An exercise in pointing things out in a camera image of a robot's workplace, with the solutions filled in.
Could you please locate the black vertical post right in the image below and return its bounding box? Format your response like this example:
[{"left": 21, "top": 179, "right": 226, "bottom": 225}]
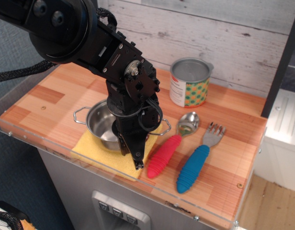
[{"left": 261, "top": 19, "right": 295, "bottom": 118}]

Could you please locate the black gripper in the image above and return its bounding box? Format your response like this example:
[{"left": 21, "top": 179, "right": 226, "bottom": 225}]
[{"left": 111, "top": 100, "right": 163, "bottom": 171}]

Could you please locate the yellow dish towel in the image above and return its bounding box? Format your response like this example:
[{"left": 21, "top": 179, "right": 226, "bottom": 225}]
[{"left": 70, "top": 128, "right": 158, "bottom": 182}]

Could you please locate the blue handled fork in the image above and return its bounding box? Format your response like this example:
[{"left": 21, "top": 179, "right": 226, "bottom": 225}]
[{"left": 176, "top": 122, "right": 226, "bottom": 194}]

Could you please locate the red handled spoon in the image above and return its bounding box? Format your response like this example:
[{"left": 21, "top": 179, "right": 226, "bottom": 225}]
[{"left": 147, "top": 112, "right": 200, "bottom": 178}]

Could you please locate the silver button control panel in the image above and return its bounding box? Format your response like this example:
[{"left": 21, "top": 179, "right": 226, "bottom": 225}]
[{"left": 91, "top": 190, "right": 151, "bottom": 230}]

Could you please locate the black braided cable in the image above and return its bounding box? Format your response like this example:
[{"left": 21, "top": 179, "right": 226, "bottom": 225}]
[{"left": 0, "top": 59, "right": 59, "bottom": 84}]

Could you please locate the toy food can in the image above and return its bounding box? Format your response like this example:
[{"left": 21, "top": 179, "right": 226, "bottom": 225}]
[{"left": 170, "top": 57, "right": 214, "bottom": 108}]

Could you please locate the small stainless steel pot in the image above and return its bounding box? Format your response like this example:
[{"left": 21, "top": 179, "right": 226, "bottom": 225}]
[{"left": 73, "top": 99, "right": 171, "bottom": 151}]

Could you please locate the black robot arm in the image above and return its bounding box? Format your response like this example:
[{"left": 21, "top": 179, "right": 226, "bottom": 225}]
[{"left": 0, "top": 0, "right": 162, "bottom": 169}]

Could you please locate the orange object bottom left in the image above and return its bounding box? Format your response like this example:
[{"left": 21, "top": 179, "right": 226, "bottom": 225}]
[{"left": 20, "top": 219, "right": 36, "bottom": 230}]

